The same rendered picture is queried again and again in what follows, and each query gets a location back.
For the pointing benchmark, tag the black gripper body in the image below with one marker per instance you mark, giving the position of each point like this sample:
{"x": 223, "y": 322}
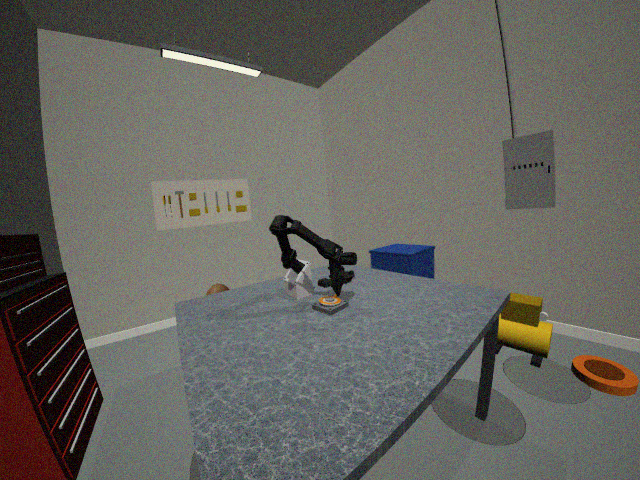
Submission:
{"x": 325, "y": 283}

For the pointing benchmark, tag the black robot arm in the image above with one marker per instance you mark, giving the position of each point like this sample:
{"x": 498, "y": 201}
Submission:
{"x": 325, "y": 247}

